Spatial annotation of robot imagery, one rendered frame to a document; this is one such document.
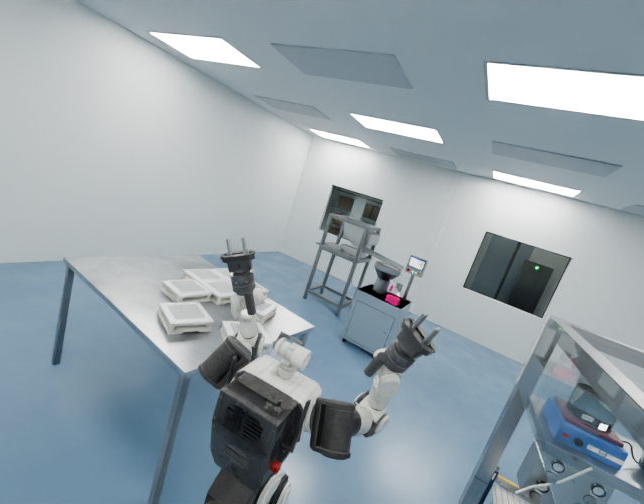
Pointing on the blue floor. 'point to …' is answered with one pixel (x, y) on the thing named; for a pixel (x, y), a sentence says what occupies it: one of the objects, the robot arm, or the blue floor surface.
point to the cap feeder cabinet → (374, 319)
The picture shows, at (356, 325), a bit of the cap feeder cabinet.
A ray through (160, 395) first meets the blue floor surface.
